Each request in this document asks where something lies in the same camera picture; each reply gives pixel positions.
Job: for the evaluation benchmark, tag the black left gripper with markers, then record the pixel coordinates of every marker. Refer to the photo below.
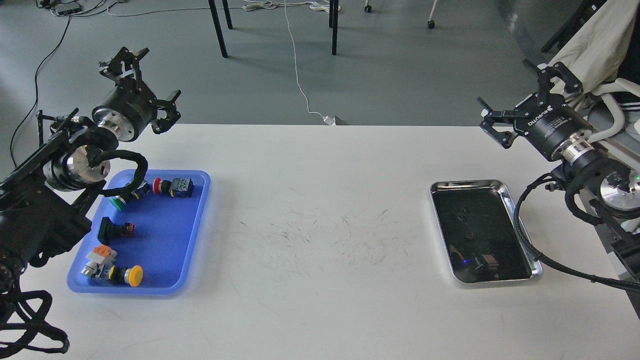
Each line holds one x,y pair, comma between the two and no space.
129,108

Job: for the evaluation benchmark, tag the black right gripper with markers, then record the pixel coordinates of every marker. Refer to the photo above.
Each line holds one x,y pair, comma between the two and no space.
552,127

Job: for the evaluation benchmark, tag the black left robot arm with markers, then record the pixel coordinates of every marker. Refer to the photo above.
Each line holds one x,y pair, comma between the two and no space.
45,200

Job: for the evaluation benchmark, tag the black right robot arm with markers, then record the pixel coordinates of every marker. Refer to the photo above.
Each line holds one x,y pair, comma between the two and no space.
598,189

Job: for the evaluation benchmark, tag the beige jacket on chair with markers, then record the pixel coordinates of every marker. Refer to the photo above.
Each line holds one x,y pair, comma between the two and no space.
598,49

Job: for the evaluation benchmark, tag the white office chair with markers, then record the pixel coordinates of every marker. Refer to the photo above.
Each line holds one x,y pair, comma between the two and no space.
612,109

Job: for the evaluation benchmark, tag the black power strip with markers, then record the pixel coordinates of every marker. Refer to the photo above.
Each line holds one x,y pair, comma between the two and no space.
65,7

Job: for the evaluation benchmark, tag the black table leg left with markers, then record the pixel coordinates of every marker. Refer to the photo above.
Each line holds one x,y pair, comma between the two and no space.
217,24

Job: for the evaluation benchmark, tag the black table leg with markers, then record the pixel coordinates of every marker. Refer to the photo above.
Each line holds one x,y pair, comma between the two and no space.
333,25
217,24

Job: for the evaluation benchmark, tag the black square push button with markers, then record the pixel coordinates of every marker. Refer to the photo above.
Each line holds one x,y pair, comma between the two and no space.
108,230

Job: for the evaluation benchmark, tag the blue plastic tray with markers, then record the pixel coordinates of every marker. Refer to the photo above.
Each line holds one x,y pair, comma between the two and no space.
166,230

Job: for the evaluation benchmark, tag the steel metal tray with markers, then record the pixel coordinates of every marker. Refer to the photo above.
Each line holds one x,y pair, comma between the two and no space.
476,219

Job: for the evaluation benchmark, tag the orange grey contact block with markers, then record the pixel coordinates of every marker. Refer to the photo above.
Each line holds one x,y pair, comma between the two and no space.
101,260

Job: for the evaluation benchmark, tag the white power adapter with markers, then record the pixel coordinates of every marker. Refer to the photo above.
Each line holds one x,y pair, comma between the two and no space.
333,121

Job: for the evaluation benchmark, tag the black table leg right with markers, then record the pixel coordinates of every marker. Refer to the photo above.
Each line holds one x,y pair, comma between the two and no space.
333,25

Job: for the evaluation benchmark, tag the green push button switch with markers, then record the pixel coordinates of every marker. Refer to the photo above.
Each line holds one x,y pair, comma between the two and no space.
120,201

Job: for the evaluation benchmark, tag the red push button switch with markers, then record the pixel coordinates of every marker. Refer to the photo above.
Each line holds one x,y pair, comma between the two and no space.
178,187

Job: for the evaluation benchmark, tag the yellow push button switch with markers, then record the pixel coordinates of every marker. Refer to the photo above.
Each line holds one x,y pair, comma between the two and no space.
122,275

